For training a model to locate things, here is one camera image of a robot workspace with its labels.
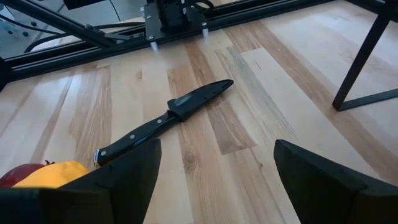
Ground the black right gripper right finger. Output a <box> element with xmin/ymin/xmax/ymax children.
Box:
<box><xmin>273</xmin><ymin>139</ymin><xmax>368</xmax><ymax>224</ymax></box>

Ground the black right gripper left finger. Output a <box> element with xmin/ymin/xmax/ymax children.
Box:
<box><xmin>58</xmin><ymin>138</ymin><xmax>162</xmax><ymax>224</ymax></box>

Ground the yellow bell pepper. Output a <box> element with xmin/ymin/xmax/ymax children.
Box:
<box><xmin>12</xmin><ymin>160</ymin><xmax>91</xmax><ymax>189</ymax></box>

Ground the round dark red apple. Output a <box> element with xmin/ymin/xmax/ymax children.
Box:
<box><xmin>0</xmin><ymin>162</ymin><xmax>47</xmax><ymax>189</ymax></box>

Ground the black knife in sheath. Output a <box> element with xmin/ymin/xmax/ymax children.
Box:
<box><xmin>93</xmin><ymin>78</ymin><xmax>235</xmax><ymax>167</ymax></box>

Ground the black aluminium table frame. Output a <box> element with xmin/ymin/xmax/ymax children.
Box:
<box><xmin>0</xmin><ymin>0</ymin><xmax>336</xmax><ymax>93</ymax></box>

